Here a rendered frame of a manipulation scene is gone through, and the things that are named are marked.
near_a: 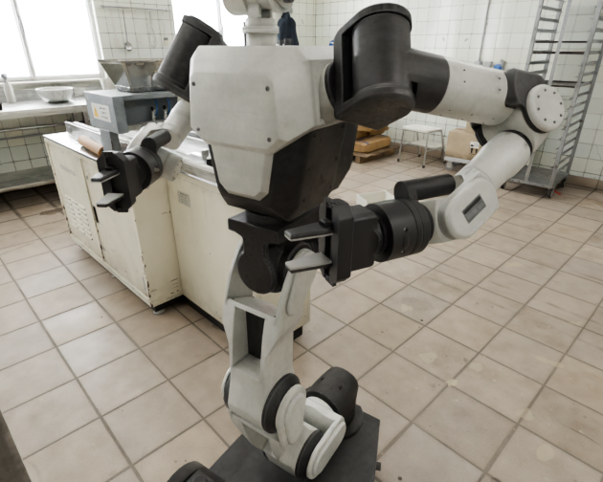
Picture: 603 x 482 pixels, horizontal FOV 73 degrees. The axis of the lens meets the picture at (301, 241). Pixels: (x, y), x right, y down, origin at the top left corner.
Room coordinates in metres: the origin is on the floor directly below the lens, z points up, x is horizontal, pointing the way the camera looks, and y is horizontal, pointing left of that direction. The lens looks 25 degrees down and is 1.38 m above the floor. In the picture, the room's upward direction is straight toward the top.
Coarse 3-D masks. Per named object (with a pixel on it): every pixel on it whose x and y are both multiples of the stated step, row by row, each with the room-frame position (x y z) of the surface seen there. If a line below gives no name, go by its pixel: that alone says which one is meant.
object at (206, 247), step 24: (168, 192) 1.99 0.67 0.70; (192, 192) 1.82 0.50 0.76; (216, 192) 1.68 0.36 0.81; (192, 216) 1.83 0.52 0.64; (216, 216) 1.69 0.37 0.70; (192, 240) 1.85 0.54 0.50; (216, 240) 1.70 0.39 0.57; (192, 264) 1.88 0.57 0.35; (216, 264) 1.71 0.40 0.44; (192, 288) 1.90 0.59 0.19; (216, 288) 1.73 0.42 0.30; (216, 312) 1.75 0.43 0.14
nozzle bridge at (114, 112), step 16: (96, 96) 1.98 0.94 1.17; (112, 96) 1.88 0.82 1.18; (128, 96) 1.91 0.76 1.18; (144, 96) 1.96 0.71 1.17; (160, 96) 2.02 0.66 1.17; (96, 112) 2.01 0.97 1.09; (112, 112) 1.87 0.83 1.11; (128, 112) 1.99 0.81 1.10; (144, 112) 2.04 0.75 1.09; (160, 112) 2.10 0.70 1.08; (112, 128) 1.90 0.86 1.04; (128, 128) 1.93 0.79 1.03; (112, 144) 1.94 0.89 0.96
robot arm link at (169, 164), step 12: (156, 132) 0.98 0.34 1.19; (168, 132) 1.01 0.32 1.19; (144, 144) 0.92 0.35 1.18; (156, 144) 0.92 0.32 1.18; (156, 156) 0.92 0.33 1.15; (168, 156) 0.97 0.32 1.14; (168, 168) 0.95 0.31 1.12; (180, 168) 1.01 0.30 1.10; (156, 180) 0.92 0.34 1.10; (168, 180) 0.97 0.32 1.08
